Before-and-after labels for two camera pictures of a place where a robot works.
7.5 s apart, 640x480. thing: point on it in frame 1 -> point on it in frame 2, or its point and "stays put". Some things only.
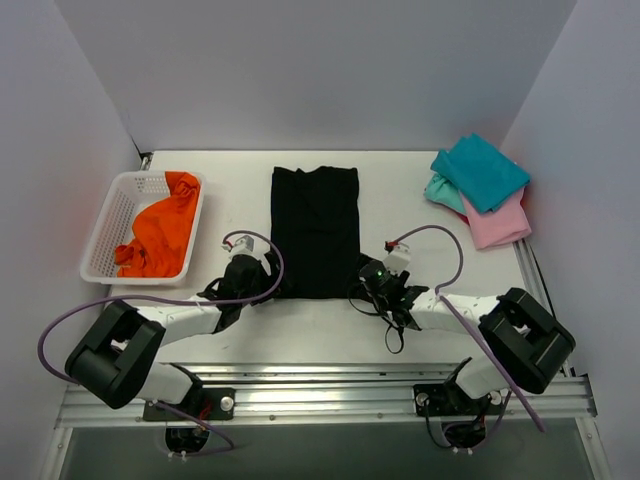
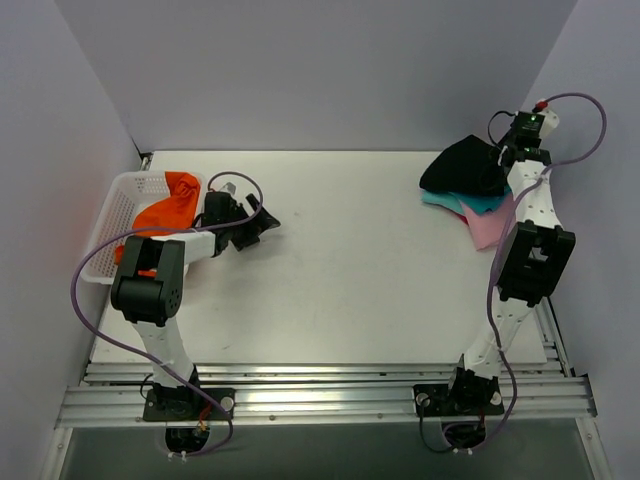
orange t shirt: x=161 y=231 stays put
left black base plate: x=205 y=404 stays put
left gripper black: x=270 y=273 -> x=248 y=231
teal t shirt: x=478 y=171 -> x=476 y=203
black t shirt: x=315 y=230 -> x=470 y=166
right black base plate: x=445 y=399 stays put
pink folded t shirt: x=501 y=225 stays put
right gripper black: x=366 y=267 -> x=498 y=170
